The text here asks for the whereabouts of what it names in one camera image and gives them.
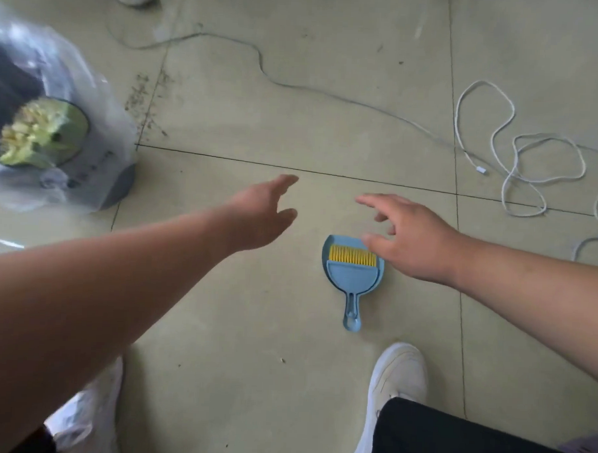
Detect blue brush yellow bristles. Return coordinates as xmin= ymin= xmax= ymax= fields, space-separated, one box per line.
xmin=323 ymin=243 xmax=383 ymax=331

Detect thin grey cable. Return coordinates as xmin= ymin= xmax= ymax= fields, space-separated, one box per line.
xmin=104 ymin=26 xmax=463 ymax=152

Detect person's right white shoe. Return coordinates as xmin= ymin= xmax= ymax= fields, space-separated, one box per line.
xmin=349 ymin=341 xmax=431 ymax=453

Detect blue plastic dustpan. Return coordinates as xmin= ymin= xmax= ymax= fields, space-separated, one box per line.
xmin=318 ymin=234 xmax=387 ymax=334

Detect person's right hand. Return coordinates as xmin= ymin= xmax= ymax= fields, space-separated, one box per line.
xmin=351 ymin=192 xmax=465 ymax=288

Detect person's left hand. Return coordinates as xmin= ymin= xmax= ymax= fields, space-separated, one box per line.
xmin=219 ymin=172 xmax=300 ymax=256

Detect person's right forearm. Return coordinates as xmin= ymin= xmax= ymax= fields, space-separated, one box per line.
xmin=448 ymin=233 xmax=598 ymax=387

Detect white charging cable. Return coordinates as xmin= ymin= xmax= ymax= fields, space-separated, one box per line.
xmin=449 ymin=79 xmax=598 ymax=262

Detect person's left white shoe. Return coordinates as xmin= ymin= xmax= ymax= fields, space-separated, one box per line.
xmin=44 ymin=354 xmax=125 ymax=453

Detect person's left forearm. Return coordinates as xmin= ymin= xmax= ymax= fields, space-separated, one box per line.
xmin=0 ymin=201 xmax=242 ymax=453

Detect grey bin with plastic bag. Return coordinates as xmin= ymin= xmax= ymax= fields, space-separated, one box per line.
xmin=0 ymin=42 xmax=142 ymax=214

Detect person's black trousers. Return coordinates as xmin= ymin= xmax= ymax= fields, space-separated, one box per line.
xmin=7 ymin=383 xmax=598 ymax=453

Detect purple plastic basket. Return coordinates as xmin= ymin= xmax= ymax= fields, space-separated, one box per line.
xmin=557 ymin=431 xmax=598 ymax=453

